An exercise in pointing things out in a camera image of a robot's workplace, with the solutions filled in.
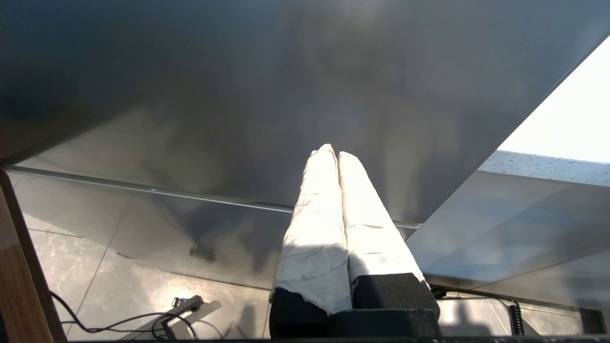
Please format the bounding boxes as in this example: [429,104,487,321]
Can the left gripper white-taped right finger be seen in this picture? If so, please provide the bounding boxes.
[338,151,440,311]

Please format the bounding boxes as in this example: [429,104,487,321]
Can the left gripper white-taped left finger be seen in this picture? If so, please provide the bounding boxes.
[269,144,354,339]

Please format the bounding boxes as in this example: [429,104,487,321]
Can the steel base cabinet front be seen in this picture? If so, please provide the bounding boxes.
[405,169,610,313]

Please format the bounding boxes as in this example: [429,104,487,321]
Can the small stainless steel appliance door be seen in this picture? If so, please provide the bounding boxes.
[9,164,421,292]

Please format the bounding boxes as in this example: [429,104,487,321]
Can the large stainless steel appliance door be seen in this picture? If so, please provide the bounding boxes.
[0,0,610,225]

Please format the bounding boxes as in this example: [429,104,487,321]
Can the small black box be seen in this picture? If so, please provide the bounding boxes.
[579,308,607,335]

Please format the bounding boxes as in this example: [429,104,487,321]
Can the tall white cabinet side panel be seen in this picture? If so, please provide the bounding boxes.
[496,34,610,163]

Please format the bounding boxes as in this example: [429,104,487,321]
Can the wooden furniture panel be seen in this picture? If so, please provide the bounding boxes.
[0,169,67,343]

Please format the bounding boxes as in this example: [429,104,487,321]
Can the metal floor bracket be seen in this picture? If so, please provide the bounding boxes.
[160,295,204,340]

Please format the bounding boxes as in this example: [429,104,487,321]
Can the black coiled cable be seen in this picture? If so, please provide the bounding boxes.
[430,286,526,337]

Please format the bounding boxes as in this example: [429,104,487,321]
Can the black floor cable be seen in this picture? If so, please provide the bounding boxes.
[50,291,200,341]

